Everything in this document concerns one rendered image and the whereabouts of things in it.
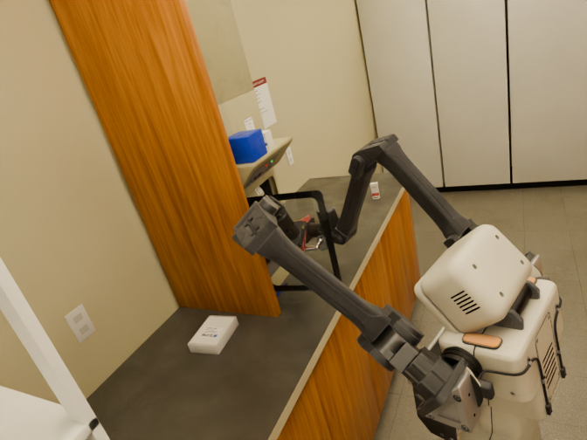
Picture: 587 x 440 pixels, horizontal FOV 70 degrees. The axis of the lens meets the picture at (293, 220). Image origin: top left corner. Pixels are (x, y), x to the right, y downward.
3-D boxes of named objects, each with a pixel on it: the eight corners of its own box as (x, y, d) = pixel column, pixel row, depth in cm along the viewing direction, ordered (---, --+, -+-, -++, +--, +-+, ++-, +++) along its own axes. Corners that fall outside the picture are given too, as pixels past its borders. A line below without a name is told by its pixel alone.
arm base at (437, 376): (443, 404, 75) (470, 360, 82) (407, 371, 78) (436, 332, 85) (421, 418, 81) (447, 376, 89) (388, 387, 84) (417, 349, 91)
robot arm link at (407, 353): (407, 379, 82) (425, 359, 81) (367, 341, 85) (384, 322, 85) (408, 369, 91) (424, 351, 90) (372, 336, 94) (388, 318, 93)
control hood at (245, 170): (232, 195, 147) (224, 168, 143) (274, 162, 172) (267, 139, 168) (259, 193, 142) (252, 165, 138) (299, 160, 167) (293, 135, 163)
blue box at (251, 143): (230, 165, 145) (222, 140, 141) (245, 155, 153) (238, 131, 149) (254, 162, 140) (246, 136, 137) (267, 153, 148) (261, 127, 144)
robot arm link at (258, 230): (224, 244, 78) (258, 202, 77) (230, 230, 91) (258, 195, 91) (397, 378, 85) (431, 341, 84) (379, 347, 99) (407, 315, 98)
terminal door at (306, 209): (268, 290, 164) (239, 197, 148) (343, 289, 153) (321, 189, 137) (268, 292, 164) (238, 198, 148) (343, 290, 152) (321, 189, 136)
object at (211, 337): (190, 353, 149) (186, 344, 147) (212, 323, 162) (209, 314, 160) (218, 354, 144) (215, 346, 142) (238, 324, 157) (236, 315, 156)
